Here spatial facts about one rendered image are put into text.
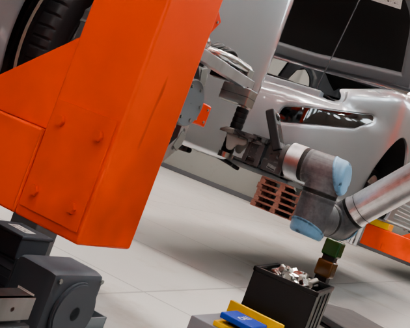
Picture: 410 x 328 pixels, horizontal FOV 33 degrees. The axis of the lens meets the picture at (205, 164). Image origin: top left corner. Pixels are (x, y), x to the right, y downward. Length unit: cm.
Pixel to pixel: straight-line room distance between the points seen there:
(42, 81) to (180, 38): 27
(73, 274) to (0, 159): 33
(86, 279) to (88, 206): 39
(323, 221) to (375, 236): 353
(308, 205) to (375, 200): 19
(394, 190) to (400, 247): 344
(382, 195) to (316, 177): 18
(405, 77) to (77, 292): 397
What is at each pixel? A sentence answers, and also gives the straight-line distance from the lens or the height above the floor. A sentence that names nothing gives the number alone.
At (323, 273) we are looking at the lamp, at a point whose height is 58.
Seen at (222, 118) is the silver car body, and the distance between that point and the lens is 251.
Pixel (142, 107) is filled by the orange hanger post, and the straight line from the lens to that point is 119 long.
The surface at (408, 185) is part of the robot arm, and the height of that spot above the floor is 85.
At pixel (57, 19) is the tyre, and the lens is 170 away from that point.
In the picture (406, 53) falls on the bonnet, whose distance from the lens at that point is 515.
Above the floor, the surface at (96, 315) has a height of 16.
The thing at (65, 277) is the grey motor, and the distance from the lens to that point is 149.
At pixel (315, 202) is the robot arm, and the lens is 176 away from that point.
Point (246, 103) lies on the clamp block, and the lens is 190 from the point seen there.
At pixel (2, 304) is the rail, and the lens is 125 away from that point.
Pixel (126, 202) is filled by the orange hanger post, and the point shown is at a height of 61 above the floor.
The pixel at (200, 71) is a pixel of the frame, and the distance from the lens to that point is 207.
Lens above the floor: 74
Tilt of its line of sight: 1 degrees down
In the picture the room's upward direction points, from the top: 21 degrees clockwise
